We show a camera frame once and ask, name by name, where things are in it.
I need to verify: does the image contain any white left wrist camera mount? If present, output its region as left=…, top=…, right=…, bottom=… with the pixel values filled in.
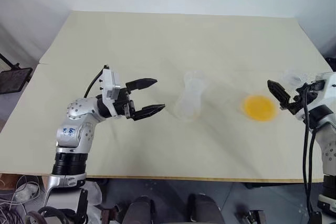
left=99, top=67, right=123, bottom=118

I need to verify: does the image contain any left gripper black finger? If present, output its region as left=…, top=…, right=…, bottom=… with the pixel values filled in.
left=132, top=103, right=166, bottom=122
left=125, top=78, right=159, bottom=94

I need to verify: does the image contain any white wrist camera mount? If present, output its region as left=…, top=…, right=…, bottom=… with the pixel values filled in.
left=99, top=67, right=123, bottom=118
left=295, top=71, right=336, bottom=120

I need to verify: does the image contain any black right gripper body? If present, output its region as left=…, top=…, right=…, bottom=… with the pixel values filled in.
left=290, top=80, right=326, bottom=104

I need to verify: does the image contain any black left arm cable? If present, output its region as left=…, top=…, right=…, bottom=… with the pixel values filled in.
left=83, top=63, right=110, bottom=98

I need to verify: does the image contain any dark rounded shape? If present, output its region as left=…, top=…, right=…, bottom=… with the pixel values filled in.
left=186, top=193, right=224, bottom=224
left=128, top=195, right=156, bottom=224

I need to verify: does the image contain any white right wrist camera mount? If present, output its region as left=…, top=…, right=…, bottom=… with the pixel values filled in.
left=295, top=71, right=336, bottom=120

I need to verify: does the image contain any crumpled clear plastic bag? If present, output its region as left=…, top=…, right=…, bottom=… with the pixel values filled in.
left=13, top=176, right=40, bottom=201

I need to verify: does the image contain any black metal stand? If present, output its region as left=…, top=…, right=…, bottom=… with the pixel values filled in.
left=0, top=52, right=34, bottom=95

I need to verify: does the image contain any clear plastic funnel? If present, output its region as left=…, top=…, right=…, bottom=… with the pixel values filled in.
left=281, top=69, right=317, bottom=89

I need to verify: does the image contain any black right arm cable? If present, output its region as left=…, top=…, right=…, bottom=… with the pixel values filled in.
left=299, top=83, right=320, bottom=216

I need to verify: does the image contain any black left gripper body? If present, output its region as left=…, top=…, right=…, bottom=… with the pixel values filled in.
left=113, top=87, right=137, bottom=120

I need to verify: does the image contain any clear plastic bottle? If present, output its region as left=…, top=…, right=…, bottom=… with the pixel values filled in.
left=175, top=69, right=208, bottom=123

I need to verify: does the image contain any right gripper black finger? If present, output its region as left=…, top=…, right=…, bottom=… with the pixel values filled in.
left=285, top=101, right=303, bottom=116
left=267, top=79, right=292, bottom=110

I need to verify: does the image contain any white cable bundle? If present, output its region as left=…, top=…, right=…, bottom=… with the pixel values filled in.
left=0, top=173, right=40, bottom=224

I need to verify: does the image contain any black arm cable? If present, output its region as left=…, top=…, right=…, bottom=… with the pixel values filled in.
left=299, top=83, right=320, bottom=216
left=83, top=63, right=110, bottom=98

